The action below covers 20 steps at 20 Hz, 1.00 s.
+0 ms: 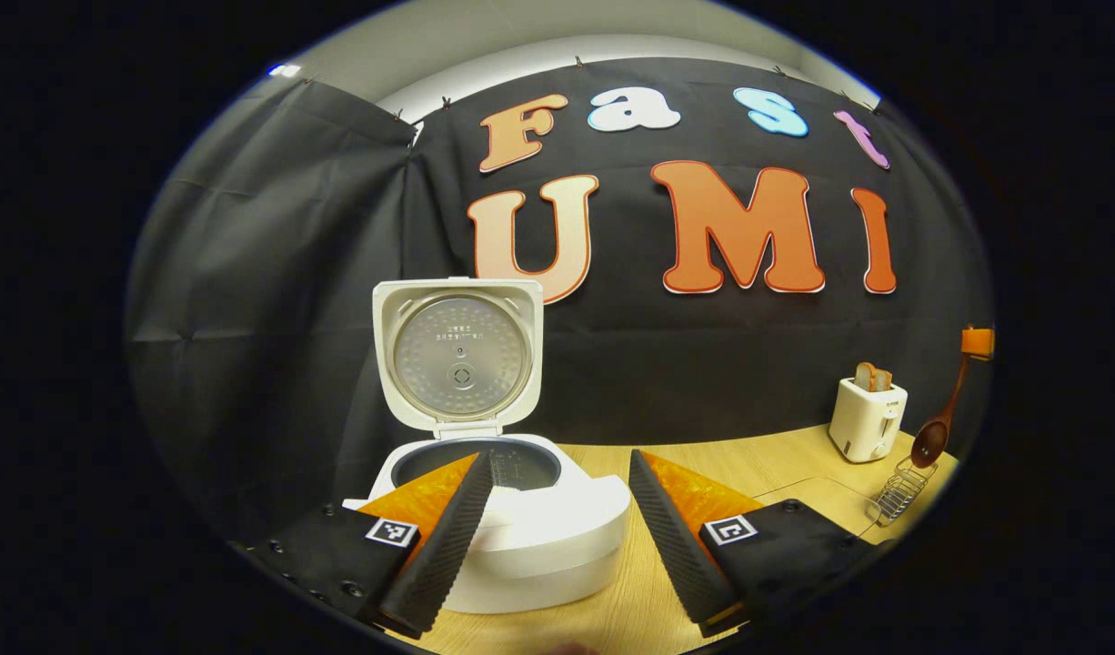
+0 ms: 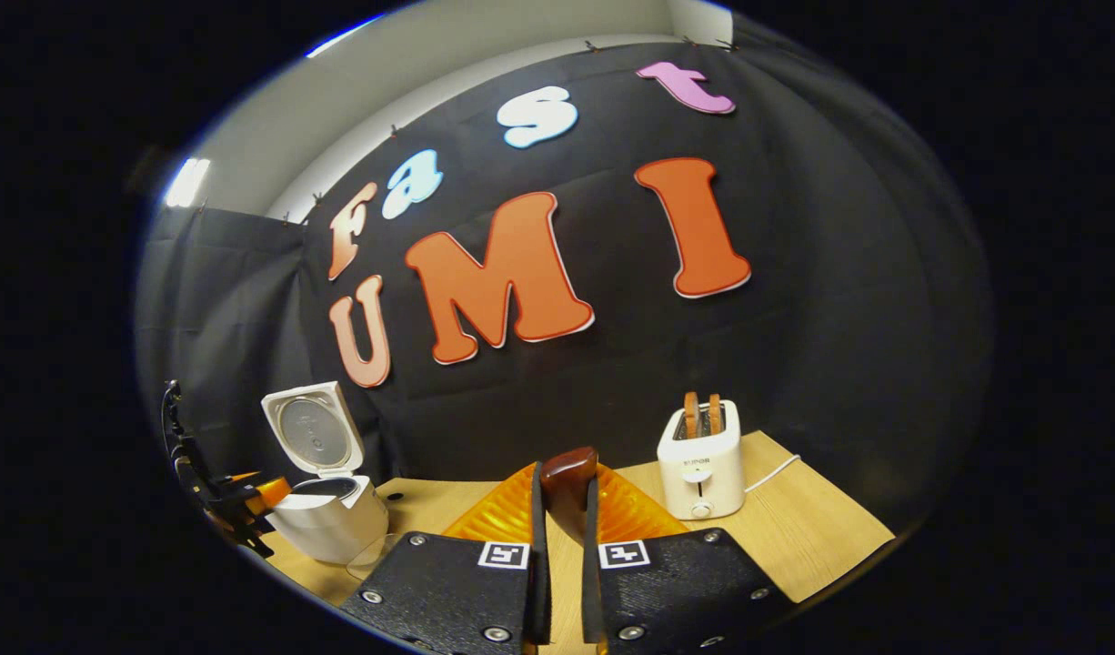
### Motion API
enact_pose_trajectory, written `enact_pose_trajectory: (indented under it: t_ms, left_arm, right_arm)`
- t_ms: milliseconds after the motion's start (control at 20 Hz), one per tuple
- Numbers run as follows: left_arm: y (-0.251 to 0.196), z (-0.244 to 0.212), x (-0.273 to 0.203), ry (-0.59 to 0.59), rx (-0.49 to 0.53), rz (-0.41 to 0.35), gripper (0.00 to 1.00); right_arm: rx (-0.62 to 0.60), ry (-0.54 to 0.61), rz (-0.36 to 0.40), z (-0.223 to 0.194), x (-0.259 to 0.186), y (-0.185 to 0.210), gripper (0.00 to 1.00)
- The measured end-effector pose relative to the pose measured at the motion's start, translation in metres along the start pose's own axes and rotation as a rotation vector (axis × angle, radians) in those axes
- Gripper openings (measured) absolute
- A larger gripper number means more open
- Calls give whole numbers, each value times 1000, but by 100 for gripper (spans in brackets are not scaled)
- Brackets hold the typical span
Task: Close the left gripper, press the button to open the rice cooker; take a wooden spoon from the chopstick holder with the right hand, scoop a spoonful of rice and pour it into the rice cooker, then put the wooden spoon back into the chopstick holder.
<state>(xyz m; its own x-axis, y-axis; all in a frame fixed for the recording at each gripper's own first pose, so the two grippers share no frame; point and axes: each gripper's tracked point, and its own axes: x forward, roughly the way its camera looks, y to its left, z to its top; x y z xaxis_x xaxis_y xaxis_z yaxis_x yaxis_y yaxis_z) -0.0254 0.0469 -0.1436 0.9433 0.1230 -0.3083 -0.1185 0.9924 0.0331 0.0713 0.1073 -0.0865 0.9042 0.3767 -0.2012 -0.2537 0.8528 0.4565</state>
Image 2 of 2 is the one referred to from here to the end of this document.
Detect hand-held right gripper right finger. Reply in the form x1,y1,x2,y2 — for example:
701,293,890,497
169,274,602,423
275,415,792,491
582,462,790,654

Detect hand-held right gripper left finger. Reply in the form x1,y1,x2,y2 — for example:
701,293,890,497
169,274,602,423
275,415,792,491
339,461,552,654

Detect white rice cooker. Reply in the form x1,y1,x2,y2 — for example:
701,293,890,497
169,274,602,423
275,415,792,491
261,381,390,565

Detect brown wooden spoon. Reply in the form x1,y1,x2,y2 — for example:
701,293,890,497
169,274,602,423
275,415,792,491
539,446,600,547

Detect white toaster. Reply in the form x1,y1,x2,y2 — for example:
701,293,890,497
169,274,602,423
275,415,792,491
657,400,746,521

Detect black backdrop cloth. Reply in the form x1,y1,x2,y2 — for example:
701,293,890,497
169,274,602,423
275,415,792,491
135,18,995,538

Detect white toaster cable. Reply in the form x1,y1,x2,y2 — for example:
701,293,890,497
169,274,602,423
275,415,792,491
744,453,801,495

